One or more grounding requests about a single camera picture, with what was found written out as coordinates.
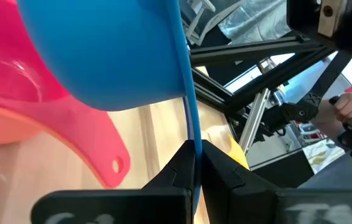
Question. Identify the grey plastic sheet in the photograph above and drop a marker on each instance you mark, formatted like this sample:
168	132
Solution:
257	21

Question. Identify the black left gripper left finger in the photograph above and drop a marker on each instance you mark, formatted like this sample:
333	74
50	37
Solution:
179	174

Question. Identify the silver aluminium extrusion bar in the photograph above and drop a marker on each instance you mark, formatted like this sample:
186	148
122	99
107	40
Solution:
253	121

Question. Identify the black metal table frame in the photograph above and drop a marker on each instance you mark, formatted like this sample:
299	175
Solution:
257	49

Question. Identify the blue measuring cup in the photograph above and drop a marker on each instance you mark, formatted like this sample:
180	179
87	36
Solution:
101	46

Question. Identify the red measuring cup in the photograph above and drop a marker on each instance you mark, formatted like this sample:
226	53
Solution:
79	130

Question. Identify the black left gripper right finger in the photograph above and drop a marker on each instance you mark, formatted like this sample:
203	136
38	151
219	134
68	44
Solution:
232	193

